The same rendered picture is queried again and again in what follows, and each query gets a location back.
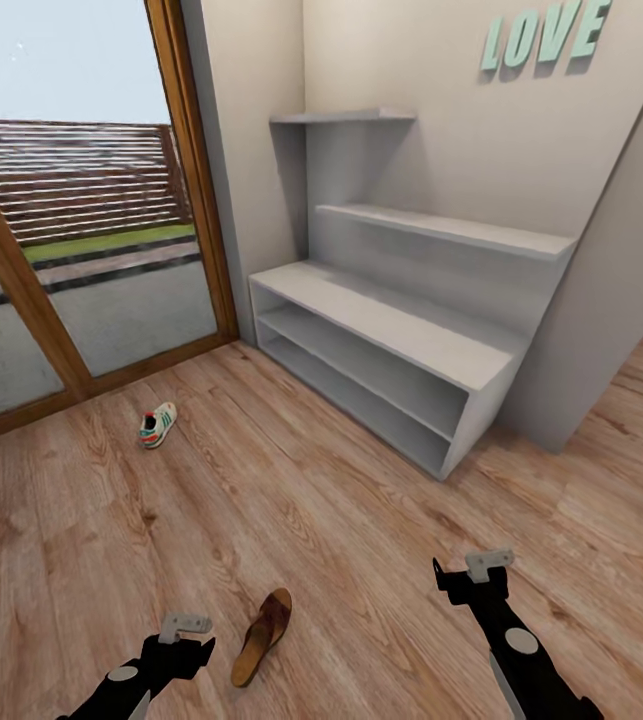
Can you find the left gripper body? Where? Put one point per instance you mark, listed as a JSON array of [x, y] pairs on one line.
[[180, 659]]

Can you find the gym shoe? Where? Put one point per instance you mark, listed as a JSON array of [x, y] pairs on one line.
[[157, 424]]

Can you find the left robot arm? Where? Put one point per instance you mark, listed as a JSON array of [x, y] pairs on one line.
[[128, 690]]

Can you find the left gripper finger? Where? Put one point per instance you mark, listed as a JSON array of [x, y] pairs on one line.
[[206, 651]]

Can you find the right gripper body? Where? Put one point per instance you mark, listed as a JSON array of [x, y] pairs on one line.
[[462, 590]]

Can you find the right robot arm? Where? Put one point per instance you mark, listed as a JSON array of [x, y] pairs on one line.
[[523, 670]]

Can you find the decorative sign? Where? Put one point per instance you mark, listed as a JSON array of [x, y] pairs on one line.
[[559, 21]]

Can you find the sandal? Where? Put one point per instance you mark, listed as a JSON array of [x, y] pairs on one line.
[[269, 626]]

